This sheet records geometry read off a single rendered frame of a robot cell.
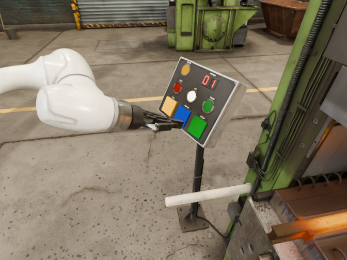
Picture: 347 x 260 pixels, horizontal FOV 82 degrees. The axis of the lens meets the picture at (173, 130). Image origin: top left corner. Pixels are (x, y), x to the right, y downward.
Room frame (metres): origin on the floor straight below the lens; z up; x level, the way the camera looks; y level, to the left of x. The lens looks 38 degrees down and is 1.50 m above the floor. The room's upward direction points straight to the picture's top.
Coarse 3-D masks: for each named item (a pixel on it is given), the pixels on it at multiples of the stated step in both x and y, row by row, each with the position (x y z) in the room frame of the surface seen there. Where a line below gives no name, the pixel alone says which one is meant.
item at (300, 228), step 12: (324, 216) 0.26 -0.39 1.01; (336, 216) 0.26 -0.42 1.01; (276, 228) 0.23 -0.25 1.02; (288, 228) 0.23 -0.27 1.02; (300, 228) 0.23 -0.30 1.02; (312, 228) 0.23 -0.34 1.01; (324, 228) 0.23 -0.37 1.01; (336, 228) 0.24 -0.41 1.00; (276, 240) 0.21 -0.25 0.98; (288, 240) 0.22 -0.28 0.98
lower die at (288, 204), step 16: (288, 192) 0.35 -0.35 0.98; (304, 192) 0.35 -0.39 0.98; (320, 192) 0.35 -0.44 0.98; (336, 192) 0.35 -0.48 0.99; (288, 208) 0.30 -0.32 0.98; (304, 208) 0.29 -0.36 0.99; (320, 208) 0.29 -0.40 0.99; (336, 208) 0.29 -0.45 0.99; (320, 240) 0.21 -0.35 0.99; (336, 240) 0.21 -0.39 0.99; (304, 256) 0.20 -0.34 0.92; (320, 256) 0.18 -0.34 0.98; (336, 256) 0.18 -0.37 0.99
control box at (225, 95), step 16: (192, 64) 0.85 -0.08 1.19; (176, 80) 0.86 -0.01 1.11; (192, 80) 0.80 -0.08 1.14; (208, 80) 0.74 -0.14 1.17; (224, 80) 0.69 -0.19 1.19; (176, 96) 0.81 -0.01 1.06; (208, 96) 0.70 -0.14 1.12; (224, 96) 0.65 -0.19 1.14; (240, 96) 0.67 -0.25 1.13; (192, 112) 0.70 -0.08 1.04; (208, 112) 0.65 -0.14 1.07; (224, 112) 0.62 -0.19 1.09; (208, 128) 0.61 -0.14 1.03; (224, 128) 0.63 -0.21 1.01; (208, 144) 0.59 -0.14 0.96
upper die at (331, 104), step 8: (344, 72) 0.35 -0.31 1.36; (336, 80) 0.36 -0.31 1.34; (344, 80) 0.34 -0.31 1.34; (336, 88) 0.35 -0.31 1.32; (344, 88) 0.33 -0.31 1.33; (328, 96) 0.35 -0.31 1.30; (336, 96) 0.34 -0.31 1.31; (344, 96) 0.33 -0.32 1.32; (328, 104) 0.35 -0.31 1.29; (336, 104) 0.33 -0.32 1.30; (344, 104) 0.32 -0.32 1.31; (328, 112) 0.34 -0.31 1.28; (336, 112) 0.32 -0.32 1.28; (344, 112) 0.31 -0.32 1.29; (336, 120) 0.32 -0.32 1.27; (344, 120) 0.30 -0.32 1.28
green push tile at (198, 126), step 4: (196, 116) 0.67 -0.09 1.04; (192, 120) 0.67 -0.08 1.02; (196, 120) 0.66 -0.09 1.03; (200, 120) 0.64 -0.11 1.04; (192, 124) 0.66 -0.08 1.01; (196, 124) 0.64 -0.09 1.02; (200, 124) 0.63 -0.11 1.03; (204, 124) 0.62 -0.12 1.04; (188, 128) 0.66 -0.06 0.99; (192, 128) 0.64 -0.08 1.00; (196, 128) 0.63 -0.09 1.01; (200, 128) 0.62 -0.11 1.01; (204, 128) 0.61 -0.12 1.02; (192, 132) 0.63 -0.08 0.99; (196, 132) 0.62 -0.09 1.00; (200, 132) 0.61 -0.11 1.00; (196, 136) 0.61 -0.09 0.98; (200, 136) 0.60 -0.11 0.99
